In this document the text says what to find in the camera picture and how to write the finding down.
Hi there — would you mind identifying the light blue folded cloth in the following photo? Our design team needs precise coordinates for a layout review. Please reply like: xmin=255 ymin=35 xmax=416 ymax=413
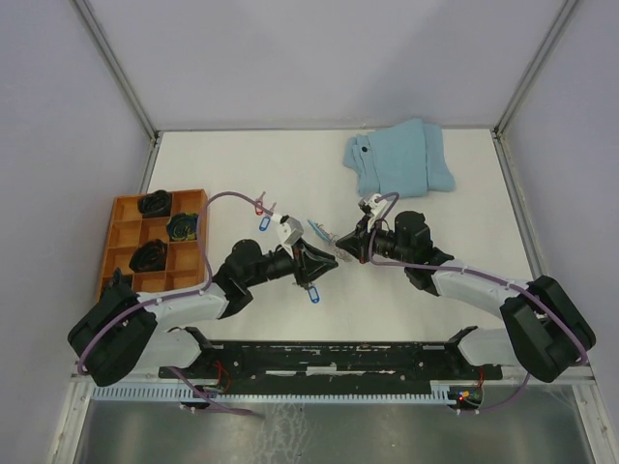
xmin=343 ymin=119 xmax=456 ymax=198

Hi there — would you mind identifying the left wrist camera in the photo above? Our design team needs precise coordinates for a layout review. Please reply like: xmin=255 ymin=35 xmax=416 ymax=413
xmin=272 ymin=214 xmax=304 ymax=253

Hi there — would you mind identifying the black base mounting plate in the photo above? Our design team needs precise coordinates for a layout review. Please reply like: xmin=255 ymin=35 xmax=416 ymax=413
xmin=181 ymin=340 xmax=502 ymax=382

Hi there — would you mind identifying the white slotted cable duct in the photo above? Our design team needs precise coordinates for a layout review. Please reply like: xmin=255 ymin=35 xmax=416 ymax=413
xmin=91 ymin=381 xmax=460 ymax=402

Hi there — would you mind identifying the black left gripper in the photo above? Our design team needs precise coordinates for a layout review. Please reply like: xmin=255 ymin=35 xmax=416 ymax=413
xmin=245 ymin=237 xmax=338 ymax=287

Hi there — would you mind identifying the key with red tag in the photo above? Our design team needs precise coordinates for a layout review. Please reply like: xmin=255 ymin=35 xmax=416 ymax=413
xmin=253 ymin=191 xmax=266 ymax=216

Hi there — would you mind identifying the black coiled strap top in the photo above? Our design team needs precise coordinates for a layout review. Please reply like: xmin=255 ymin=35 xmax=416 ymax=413
xmin=138 ymin=190 xmax=173 ymax=217

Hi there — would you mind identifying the black coiled strap bottom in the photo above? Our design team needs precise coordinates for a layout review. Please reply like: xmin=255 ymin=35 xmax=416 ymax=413
xmin=129 ymin=240 xmax=169 ymax=272

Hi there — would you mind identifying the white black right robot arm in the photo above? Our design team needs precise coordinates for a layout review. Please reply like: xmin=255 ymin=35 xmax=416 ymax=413
xmin=336 ymin=212 xmax=596 ymax=383

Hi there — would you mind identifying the black coiled strap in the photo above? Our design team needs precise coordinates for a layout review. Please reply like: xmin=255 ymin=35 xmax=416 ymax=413
xmin=138 ymin=190 xmax=173 ymax=217
xmin=129 ymin=240 xmax=169 ymax=272

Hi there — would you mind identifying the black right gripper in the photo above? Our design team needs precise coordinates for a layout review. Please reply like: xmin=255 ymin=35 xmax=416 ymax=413
xmin=336 ymin=214 xmax=411 ymax=264

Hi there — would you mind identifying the green blue coiled strap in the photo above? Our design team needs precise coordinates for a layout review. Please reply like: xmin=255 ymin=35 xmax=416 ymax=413
xmin=166 ymin=211 xmax=201 ymax=243

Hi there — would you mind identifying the aluminium frame rail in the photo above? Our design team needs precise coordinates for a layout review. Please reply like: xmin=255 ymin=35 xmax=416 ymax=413
xmin=491 ymin=0 xmax=619 ymax=345

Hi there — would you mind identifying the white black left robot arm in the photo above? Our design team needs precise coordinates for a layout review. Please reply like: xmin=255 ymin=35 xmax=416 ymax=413
xmin=68 ymin=240 xmax=338 ymax=387

